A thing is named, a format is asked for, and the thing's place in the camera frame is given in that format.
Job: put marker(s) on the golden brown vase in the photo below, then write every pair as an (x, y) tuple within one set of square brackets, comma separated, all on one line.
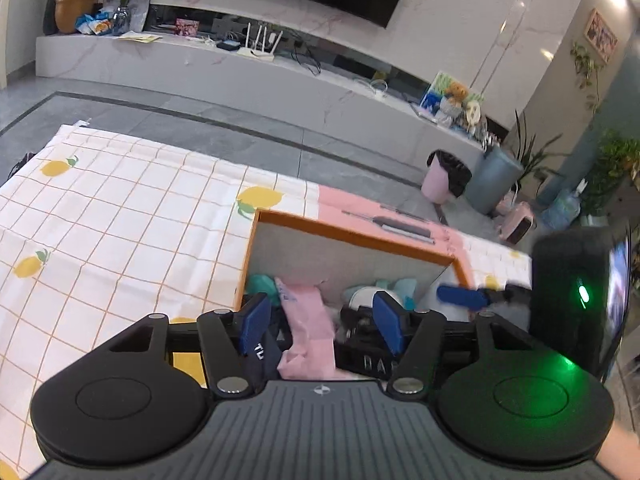
[(68, 11)]

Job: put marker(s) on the white marble TV bench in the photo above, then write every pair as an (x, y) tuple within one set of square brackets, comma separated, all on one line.
[(282, 90)]

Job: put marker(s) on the teal packaged soft item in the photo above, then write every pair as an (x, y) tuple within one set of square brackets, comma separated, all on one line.
[(354, 297)]

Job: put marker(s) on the white wifi router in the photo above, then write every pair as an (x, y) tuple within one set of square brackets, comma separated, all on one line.
[(261, 46)]

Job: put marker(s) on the teddy bear gift basket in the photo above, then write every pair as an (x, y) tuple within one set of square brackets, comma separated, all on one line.
[(450, 103)]

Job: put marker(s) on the framed wall picture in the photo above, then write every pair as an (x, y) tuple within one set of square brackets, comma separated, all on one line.
[(601, 36)]

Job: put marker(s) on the navy fabric item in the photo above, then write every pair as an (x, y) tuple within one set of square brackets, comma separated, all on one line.
[(261, 363)]

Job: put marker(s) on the green potted floor plant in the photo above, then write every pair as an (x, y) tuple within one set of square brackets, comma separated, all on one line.
[(532, 156)]

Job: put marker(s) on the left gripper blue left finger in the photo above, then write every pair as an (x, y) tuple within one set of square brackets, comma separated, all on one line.
[(225, 337)]

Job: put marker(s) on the lemon print checkered tablecloth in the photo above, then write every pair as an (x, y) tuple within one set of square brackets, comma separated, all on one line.
[(99, 229)]

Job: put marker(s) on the blue water jug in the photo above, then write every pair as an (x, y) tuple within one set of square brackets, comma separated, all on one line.
[(565, 208)]

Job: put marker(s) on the pink floral small box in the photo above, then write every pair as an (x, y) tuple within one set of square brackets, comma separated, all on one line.
[(186, 28)]

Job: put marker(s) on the person's right hand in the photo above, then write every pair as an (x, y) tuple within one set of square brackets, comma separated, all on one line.
[(619, 454)]

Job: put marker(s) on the pink small heater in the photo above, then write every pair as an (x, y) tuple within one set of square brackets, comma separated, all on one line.
[(516, 224)]

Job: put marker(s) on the pink bin with black bag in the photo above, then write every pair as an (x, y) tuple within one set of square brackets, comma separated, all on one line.
[(446, 177)]

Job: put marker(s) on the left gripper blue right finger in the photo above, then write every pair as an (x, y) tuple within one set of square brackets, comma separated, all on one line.
[(414, 339)]

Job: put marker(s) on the grey-blue tall trash can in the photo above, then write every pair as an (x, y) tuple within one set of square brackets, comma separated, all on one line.
[(492, 180)]

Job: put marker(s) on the yellow paper booklet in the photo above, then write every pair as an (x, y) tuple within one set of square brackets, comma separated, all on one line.
[(139, 38)]

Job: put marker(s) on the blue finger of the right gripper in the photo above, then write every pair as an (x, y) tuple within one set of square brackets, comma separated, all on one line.
[(472, 299)]

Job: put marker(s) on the black box lettered DA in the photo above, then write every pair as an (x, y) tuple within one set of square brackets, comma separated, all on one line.
[(359, 347)]

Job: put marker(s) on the pink cloth item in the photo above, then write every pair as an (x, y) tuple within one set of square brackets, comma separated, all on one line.
[(311, 356)]

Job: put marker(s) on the orange rimmed grey storage box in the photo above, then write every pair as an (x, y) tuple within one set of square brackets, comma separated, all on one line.
[(336, 256)]

